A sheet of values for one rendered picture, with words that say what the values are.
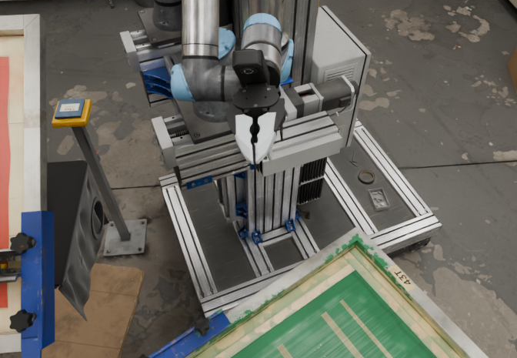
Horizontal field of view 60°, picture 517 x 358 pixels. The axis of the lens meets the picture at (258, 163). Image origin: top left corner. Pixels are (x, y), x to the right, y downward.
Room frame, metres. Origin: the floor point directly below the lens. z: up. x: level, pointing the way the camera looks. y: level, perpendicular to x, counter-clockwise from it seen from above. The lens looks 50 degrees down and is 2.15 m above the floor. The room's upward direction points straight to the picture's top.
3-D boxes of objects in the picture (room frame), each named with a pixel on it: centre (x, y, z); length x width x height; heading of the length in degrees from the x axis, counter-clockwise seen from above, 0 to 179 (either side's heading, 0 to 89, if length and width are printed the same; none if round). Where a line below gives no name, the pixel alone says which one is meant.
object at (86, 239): (0.79, 0.63, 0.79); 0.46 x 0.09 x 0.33; 5
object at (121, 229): (1.30, 0.74, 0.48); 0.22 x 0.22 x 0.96; 5
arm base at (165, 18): (1.45, 0.31, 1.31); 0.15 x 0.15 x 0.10
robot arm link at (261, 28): (0.72, -0.01, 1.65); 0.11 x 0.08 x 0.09; 178
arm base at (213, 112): (0.99, 0.12, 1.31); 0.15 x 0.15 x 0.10
